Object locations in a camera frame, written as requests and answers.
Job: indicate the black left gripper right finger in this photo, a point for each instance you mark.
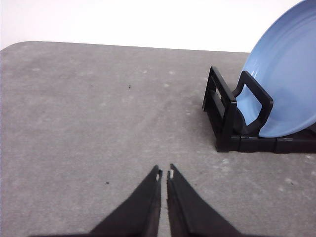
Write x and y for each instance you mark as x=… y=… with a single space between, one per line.
x=190 y=215

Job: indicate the black dish rack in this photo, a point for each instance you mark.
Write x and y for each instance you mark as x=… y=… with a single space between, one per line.
x=230 y=130

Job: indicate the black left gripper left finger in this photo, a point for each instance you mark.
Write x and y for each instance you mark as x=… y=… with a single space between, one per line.
x=139 y=214

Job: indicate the blue plate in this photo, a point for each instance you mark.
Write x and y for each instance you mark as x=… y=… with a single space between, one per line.
x=282 y=59

